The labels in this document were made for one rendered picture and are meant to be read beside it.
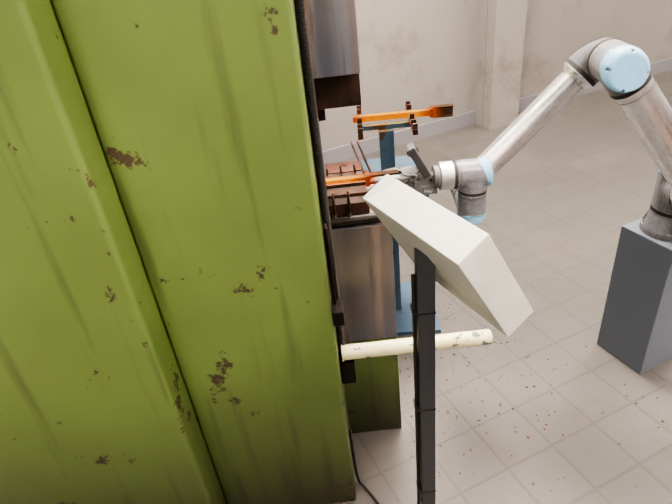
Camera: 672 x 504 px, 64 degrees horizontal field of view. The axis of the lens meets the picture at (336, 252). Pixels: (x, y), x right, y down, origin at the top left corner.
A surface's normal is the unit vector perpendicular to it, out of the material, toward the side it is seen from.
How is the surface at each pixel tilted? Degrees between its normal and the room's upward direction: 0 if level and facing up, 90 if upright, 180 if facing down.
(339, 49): 90
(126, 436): 90
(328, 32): 90
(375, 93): 90
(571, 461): 0
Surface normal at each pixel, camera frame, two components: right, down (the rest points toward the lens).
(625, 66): -0.11, 0.45
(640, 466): -0.10, -0.84
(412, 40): 0.42, 0.45
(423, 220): -0.53, -0.57
